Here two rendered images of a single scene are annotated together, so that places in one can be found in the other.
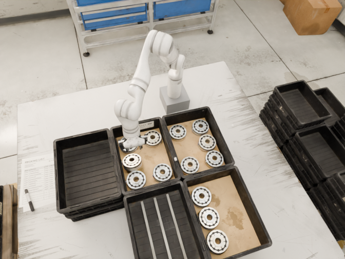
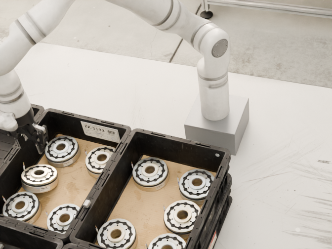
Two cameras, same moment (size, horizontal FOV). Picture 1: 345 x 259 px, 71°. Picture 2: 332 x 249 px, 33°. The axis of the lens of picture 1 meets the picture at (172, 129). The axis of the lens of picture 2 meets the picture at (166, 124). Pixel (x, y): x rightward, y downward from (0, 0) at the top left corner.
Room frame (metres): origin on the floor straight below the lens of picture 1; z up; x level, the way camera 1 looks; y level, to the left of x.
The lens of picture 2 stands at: (0.16, -0.86, 2.10)
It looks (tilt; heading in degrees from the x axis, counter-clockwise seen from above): 46 degrees down; 51
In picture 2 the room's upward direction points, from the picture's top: 10 degrees counter-clockwise
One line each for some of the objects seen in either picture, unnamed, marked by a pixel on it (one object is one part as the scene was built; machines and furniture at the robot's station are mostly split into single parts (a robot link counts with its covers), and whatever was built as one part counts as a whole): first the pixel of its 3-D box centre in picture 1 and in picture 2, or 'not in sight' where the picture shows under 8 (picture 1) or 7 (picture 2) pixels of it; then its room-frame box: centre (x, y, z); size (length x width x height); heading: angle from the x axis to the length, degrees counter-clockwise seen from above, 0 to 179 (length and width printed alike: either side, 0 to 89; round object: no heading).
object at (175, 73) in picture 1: (176, 67); (211, 51); (1.09, 0.01, 1.05); 0.09 x 0.09 x 0.17; 78
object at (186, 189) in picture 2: (200, 126); (197, 183); (0.80, -0.17, 0.86); 0.10 x 0.10 x 0.01
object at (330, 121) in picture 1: (320, 112); not in sight; (1.46, -1.40, 0.26); 0.40 x 0.30 x 0.23; 23
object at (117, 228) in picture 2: (190, 164); (115, 234); (0.54, -0.11, 0.86); 0.05 x 0.05 x 0.01
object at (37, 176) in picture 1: (40, 179); not in sight; (0.44, 0.74, 0.70); 0.33 x 0.23 x 0.01; 23
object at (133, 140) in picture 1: (132, 132); (8, 104); (0.52, 0.17, 1.19); 0.11 x 0.09 x 0.06; 20
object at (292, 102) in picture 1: (289, 116); not in sight; (1.31, -1.03, 0.37); 0.40 x 0.30 x 0.45; 23
